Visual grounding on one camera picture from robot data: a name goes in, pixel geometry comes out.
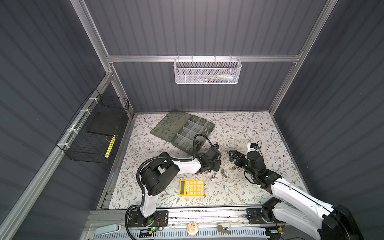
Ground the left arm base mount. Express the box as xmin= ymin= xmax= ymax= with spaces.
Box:
xmin=126 ymin=209 xmax=169 ymax=228

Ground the white wire wall basket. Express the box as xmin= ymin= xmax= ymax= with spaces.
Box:
xmin=173 ymin=58 xmax=242 ymax=85

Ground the light blue flat device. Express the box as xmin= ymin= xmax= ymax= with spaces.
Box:
xmin=95 ymin=224 xmax=122 ymax=236

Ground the round wooden object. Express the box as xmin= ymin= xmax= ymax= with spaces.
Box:
xmin=187 ymin=222 xmax=199 ymax=236

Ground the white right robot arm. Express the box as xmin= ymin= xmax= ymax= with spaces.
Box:
xmin=229 ymin=150 xmax=364 ymax=240

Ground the yellow calculator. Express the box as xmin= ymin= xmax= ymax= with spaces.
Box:
xmin=179 ymin=180 xmax=205 ymax=197

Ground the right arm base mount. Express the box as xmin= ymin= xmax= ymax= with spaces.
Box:
xmin=246 ymin=208 xmax=283 ymax=224

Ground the green transparent organizer box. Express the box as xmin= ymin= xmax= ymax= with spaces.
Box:
xmin=150 ymin=109 xmax=216 ymax=155

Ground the black wire wall basket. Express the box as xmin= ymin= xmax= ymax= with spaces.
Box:
xmin=56 ymin=90 xmax=130 ymax=164

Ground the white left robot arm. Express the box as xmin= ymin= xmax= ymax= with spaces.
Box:
xmin=136 ymin=144 xmax=221 ymax=218

